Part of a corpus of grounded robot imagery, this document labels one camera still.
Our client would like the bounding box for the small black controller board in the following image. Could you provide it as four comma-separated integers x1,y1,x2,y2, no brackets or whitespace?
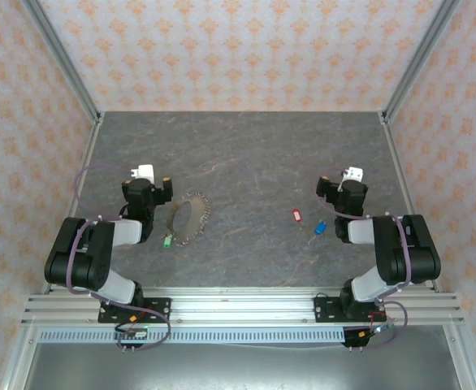
114,323,149,354
343,323,390,354

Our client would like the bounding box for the grey metal panel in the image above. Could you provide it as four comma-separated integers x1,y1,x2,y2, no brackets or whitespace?
22,343,462,390

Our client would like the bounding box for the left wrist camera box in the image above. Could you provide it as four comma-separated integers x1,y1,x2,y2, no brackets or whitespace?
137,163,155,184

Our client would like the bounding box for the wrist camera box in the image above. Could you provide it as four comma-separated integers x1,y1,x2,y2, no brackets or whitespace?
340,165,364,192
137,163,155,184

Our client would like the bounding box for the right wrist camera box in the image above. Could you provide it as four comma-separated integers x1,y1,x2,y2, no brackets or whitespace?
340,165,364,192

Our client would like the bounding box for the aluminium table side rail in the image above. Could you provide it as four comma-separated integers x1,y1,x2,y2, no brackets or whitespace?
378,112,443,293
42,112,104,294

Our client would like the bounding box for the aluminium frame post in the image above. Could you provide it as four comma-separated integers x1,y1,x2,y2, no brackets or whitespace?
20,0,103,125
378,0,463,125

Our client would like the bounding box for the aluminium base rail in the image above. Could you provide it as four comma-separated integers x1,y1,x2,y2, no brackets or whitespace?
20,285,466,326

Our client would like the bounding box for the slotted grey cable duct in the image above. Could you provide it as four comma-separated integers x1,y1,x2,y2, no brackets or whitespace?
37,327,347,345

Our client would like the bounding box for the short aluminium frame leg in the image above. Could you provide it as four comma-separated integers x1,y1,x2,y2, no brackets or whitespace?
444,324,476,390
0,324,40,390

